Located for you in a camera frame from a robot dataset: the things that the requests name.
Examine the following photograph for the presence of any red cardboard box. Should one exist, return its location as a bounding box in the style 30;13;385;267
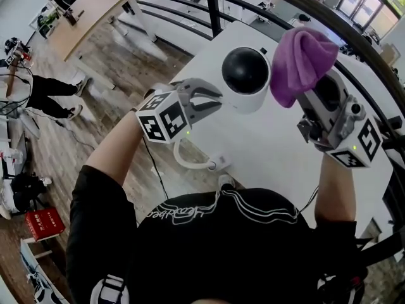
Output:
25;206;66;243

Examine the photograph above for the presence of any black white harness strap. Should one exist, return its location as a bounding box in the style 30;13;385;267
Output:
90;274;127;304
316;274;365;304

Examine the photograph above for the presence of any wooden table with white legs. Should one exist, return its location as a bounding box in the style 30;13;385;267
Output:
47;0;159;63

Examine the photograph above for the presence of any person's right forearm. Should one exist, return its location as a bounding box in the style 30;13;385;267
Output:
315;149;358;224

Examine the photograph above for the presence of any black cable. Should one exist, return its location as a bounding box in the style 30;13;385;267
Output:
142;136;169;199

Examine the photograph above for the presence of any white power cable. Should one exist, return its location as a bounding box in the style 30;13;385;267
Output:
173;139;231;171

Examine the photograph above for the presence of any glass window wall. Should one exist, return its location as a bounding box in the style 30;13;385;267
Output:
335;0;402;39

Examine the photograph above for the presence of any white camera with black dome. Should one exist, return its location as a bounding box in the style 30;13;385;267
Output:
220;46;272;115

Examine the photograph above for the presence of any purple cloth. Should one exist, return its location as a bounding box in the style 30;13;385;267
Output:
269;27;340;109

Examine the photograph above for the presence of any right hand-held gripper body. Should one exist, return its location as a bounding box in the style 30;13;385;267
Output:
296;95;384;169

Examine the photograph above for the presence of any green potted plant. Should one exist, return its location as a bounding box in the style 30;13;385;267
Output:
39;11;59;28

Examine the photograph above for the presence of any person's left forearm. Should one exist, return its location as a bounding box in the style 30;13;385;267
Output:
85;108;149;196

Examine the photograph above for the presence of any person's grey shoe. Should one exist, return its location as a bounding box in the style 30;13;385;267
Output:
218;174;237;190

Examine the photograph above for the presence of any white side table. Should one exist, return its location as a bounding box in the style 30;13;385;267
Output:
0;237;72;304

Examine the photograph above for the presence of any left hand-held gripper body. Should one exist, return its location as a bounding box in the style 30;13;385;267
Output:
135;80;199;144

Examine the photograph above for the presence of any black railing with brown handrail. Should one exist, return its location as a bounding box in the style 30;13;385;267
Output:
104;0;405;267

